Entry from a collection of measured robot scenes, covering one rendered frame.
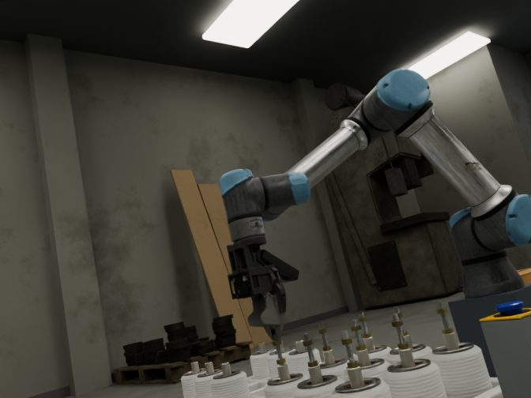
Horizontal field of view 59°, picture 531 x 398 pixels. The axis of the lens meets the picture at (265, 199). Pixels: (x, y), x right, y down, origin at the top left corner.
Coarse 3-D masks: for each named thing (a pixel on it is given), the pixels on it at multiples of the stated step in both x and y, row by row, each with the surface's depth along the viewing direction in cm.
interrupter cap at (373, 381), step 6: (366, 378) 78; (372, 378) 77; (378, 378) 76; (342, 384) 78; (348, 384) 78; (366, 384) 76; (372, 384) 74; (378, 384) 73; (336, 390) 75; (342, 390) 73; (348, 390) 72; (354, 390) 72; (360, 390) 72
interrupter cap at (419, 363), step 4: (416, 360) 83; (420, 360) 83; (424, 360) 82; (428, 360) 81; (396, 364) 84; (400, 364) 84; (416, 364) 82; (420, 364) 79; (424, 364) 78; (428, 364) 79; (388, 368) 82; (392, 368) 82; (396, 368) 81; (400, 368) 82; (404, 368) 79; (408, 368) 79; (412, 368) 78; (416, 368) 78; (420, 368) 78; (392, 372) 80; (396, 372) 79; (400, 372) 79
